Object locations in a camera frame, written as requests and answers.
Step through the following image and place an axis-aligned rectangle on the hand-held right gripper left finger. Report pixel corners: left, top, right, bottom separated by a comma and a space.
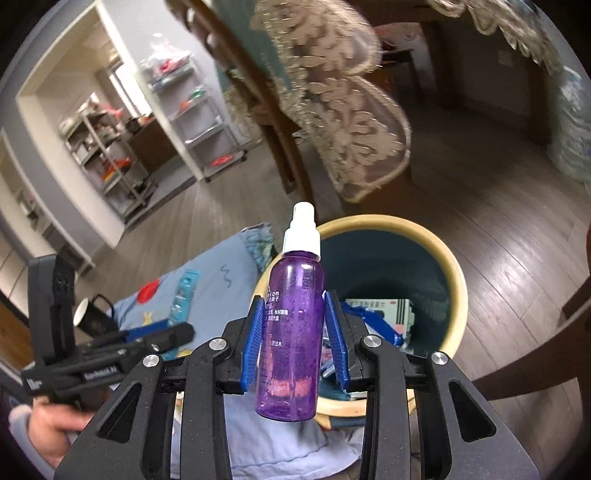
53, 293, 264, 480

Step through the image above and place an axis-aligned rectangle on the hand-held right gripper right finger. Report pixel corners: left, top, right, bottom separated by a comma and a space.
323, 290, 541, 480

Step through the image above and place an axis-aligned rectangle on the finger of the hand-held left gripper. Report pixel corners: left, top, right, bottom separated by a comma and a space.
92, 320, 174, 349
115, 322, 195, 361

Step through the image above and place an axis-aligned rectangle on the purple spray bottle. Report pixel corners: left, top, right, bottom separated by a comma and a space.
254, 202, 326, 423

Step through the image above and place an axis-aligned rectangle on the green cardboard box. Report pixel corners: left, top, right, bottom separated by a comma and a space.
344, 298, 416, 352

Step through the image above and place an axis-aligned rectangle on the teal bin with yellow rim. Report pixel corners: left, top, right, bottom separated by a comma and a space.
252, 215, 469, 430

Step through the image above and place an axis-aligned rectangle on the person's left forearm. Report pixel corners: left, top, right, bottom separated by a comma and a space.
4, 401, 54, 480

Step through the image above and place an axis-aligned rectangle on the person's left hand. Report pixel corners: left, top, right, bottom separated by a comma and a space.
28, 399, 95, 469

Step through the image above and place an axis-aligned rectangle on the black mug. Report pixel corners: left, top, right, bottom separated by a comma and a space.
74, 293, 116, 337

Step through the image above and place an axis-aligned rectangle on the teal flat packet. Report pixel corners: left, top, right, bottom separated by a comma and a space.
170, 270, 200, 324

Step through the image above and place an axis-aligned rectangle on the printed light blue cushion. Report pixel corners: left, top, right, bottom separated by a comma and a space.
111, 223, 370, 480

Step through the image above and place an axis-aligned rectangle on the metal shelf rack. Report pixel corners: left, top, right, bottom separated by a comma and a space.
60, 99, 160, 222

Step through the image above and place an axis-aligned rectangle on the brown kitchen cabinet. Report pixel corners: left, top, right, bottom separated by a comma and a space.
127, 117, 178, 174

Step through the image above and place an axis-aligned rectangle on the wooden chair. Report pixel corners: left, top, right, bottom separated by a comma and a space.
471, 231, 591, 407
164, 0, 315, 195

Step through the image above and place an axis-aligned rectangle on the white trolley cart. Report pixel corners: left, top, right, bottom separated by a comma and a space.
148, 55, 247, 183

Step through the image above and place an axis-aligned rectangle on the teal lace tablecloth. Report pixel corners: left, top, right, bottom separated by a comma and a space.
217, 0, 591, 204

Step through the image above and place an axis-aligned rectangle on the plastic bag with red items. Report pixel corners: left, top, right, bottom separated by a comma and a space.
139, 34, 192, 79

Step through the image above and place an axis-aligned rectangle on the wooden dining table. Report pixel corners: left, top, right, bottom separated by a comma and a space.
369, 0, 568, 183

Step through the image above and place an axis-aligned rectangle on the large clear plastic sack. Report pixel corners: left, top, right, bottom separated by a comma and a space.
547, 67, 591, 178

